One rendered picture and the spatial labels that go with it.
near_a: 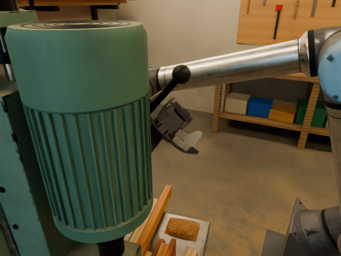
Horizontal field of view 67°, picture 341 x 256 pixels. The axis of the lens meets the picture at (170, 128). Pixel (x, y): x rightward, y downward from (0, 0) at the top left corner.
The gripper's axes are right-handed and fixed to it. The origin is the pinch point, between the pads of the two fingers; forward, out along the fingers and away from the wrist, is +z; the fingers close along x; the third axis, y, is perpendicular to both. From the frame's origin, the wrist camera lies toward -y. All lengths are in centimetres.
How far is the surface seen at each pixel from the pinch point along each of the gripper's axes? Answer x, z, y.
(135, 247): 13.8, -5.3, -21.7
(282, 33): 40, -220, 219
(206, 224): 33.7, -28.1, -7.5
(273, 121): 109, -224, 138
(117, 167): -2.9, 13.1, -11.5
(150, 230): 20.7, -25.1, -20.1
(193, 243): 32.0, -23.1, -14.1
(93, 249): 8.0, -6.8, -28.2
